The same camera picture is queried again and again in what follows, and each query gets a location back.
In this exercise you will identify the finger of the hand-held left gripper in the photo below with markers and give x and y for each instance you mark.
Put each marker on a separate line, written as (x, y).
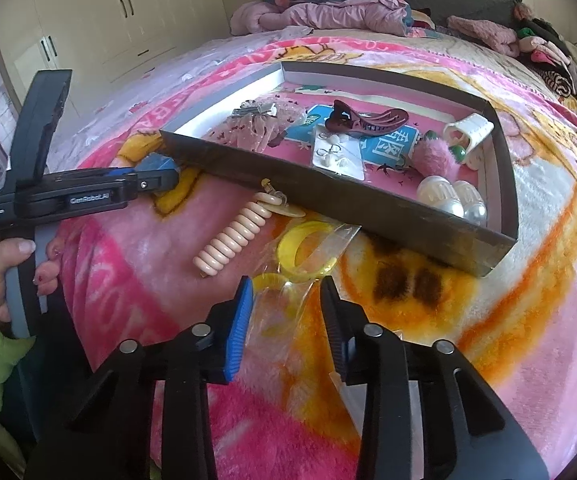
(158, 165)
(161, 182)

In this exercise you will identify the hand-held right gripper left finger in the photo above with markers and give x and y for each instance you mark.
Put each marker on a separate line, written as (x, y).
(238, 330)

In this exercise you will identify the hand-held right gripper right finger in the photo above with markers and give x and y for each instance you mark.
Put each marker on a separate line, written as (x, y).
(336, 330)

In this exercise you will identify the clear bag of yellow bangles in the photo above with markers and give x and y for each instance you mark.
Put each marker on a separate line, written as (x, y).
(308, 255)

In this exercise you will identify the pink sheer bow hair clip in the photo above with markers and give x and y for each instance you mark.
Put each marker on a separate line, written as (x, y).
(253, 127)

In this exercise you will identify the brown cardboard box pink inside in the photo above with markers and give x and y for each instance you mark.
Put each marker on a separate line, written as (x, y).
(368, 210)

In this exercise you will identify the clear earring card packet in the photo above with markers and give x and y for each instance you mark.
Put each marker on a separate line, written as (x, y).
(348, 160)

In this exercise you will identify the pink pompom green bead tie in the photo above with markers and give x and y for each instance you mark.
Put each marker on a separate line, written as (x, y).
(431, 157)

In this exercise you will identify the brown claw hair clip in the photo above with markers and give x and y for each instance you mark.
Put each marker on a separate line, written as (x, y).
(368, 122)

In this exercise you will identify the white claw hair clip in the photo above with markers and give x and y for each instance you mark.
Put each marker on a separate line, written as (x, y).
(471, 127)

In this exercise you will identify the person's left hand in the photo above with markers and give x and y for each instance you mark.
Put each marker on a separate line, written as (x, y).
(8, 252)

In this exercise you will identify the lilac bed sheet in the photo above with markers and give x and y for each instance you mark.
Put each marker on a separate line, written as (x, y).
(168, 75)

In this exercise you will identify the cream wardrobe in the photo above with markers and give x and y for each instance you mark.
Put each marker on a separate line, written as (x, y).
(118, 10)

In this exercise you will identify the pink printed cartoon blanket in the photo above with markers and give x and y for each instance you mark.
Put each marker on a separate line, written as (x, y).
(543, 260)

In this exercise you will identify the beige patterned bed sheet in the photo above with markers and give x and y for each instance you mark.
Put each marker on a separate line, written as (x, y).
(468, 60)

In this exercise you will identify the pink fuzzy garment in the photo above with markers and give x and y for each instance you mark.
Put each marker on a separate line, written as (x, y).
(483, 32)

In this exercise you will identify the pile of mixed clothes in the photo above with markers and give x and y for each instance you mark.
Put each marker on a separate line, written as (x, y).
(568, 70)

